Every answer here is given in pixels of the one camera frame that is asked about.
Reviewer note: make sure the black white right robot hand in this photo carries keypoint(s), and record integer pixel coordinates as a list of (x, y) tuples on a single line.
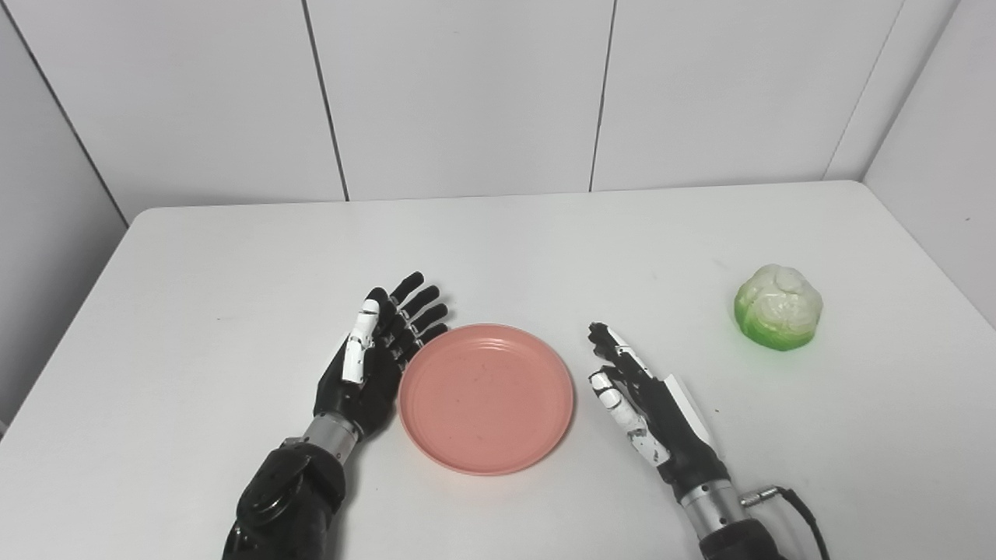
[(677, 435)]

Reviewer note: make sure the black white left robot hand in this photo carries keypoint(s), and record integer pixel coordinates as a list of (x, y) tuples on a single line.
[(369, 389)]

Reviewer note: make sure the pink round plate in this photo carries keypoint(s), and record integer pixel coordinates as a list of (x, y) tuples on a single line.
[(486, 397)]

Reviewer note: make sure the green white toy cabbage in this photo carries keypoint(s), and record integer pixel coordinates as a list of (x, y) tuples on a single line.
[(778, 307)]

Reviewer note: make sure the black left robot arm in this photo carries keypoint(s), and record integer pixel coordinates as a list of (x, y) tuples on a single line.
[(288, 498)]

